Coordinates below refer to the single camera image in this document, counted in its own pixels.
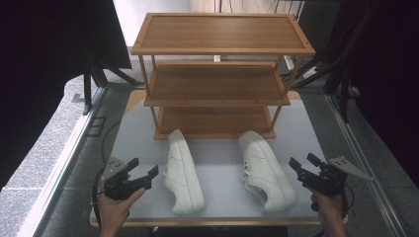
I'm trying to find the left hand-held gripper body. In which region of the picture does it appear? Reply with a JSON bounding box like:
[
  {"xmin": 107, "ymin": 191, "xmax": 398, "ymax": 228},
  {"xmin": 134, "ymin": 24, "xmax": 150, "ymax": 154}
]
[{"xmin": 102, "ymin": 157, "xmax": 152, "ymax": 201}]

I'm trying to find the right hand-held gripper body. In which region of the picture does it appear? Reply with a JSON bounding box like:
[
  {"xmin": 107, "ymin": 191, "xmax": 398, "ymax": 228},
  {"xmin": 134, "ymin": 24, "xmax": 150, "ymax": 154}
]
[{"xmin": 297, "ymin": 156, "xmax": 374, "ymax": 196}]

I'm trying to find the white sneaker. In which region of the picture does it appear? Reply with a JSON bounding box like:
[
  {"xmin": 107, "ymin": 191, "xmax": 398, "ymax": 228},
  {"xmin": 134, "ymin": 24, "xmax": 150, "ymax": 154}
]
[
  {"xmin": 238, "ymin": 130, "xmax": 297, "ymax": 213},
  {"xmin": 162, "ymin": 128, "xmax": 207, "ymax": 215}
]

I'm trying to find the wooden three-tier shoe rack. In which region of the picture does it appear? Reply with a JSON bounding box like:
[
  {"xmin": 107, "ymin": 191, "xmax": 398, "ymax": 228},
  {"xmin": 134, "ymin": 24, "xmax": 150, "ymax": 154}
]
[{"xmin": 130, "ymin": 12, "xmax": 316, "ymax": 141}]

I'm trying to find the person's right hand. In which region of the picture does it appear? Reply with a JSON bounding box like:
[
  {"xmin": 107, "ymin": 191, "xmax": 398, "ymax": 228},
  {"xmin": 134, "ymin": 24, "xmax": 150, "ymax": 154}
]
[{"xmin": 310, "ymin": 192, "xmax": 346, "ymax": 228}]

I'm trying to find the person's left hand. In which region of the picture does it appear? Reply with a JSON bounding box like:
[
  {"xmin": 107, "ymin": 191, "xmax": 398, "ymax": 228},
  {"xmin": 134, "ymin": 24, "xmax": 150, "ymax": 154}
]
[{"xmin": 97, "ymin": 188, "xmax": 146, "ymax": 230}]

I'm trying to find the black metal stand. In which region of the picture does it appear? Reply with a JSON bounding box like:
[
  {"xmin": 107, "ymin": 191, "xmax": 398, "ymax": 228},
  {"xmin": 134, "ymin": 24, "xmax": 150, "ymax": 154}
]
[
  {"xmin": 290, "ymin": 0, "xmax": 362, "ymax": 123},
  {"xmin": 82, "ymin": 48, "xmax": 144, "ymax": 117}
]

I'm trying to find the dark curtain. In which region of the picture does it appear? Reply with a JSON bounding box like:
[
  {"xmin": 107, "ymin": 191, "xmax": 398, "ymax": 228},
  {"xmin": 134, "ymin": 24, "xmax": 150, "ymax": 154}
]
[
  {"xmin": 329, "ymin": 0, "xmax": 419, "ymax": 190},
  {"xmin": 0, "ymin": 0, "xmax": 132, "ymax": 192}
]

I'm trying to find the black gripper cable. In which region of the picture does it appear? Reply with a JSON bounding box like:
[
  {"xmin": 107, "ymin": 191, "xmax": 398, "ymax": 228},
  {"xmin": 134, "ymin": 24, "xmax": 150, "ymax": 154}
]
[
  {"xmin": 91, "ymin": 167, "xmax": 108, "ymax": 220},
  {"xmin": 341, "ymin": 183, "xmax": 356, "ymax": 216}
]

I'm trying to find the thin black floor cable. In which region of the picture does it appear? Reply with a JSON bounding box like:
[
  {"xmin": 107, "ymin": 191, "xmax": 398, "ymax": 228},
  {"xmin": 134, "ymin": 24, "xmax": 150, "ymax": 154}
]
[{"xmin": 101, "ymin": 119, "xmax": 123, "ymax": 166}]

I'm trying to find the aluminium floor rail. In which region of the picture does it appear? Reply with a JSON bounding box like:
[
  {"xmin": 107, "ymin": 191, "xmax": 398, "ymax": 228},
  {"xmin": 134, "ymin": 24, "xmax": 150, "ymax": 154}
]
[
  {"xmin": 324, "ymin": 93, "xmax": 410, "ymax": 237},
  {"xmin": 16, "ymin": 87, "xmax": 109, "ymax": 237}
]

